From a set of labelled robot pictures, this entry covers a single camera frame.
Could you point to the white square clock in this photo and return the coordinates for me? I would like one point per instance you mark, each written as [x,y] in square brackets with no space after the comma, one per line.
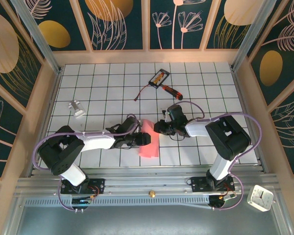
[260,197]

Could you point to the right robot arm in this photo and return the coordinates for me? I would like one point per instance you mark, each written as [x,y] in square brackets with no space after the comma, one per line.
[198,128]

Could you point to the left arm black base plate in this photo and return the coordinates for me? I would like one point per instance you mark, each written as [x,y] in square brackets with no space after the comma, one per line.
[98,183]

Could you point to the white plastic part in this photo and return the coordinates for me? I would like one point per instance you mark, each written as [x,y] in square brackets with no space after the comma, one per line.
[77,109]

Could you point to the dark floral wall panel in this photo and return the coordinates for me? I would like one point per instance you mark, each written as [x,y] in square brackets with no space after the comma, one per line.
[5,49]
[2,127]
[291,134]
[112,24]
[176,24]
[284,61]
[56,34]
[225,24]

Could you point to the black electronics board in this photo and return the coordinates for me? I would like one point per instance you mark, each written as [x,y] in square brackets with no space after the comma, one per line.
[218,202]
[80,201]

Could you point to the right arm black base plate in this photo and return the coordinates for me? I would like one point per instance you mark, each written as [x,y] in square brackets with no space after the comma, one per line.
[198,183]

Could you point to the aluminium table frame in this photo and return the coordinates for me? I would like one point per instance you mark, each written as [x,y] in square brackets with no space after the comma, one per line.
[137,183]

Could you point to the brass knob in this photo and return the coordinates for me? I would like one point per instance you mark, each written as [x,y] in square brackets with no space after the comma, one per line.
[151,194]

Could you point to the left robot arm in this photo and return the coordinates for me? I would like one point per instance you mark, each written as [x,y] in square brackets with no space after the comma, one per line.
[95,142]

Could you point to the aluminium corner post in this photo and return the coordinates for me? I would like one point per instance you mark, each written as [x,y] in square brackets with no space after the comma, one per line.
[248,36]
[38,36]

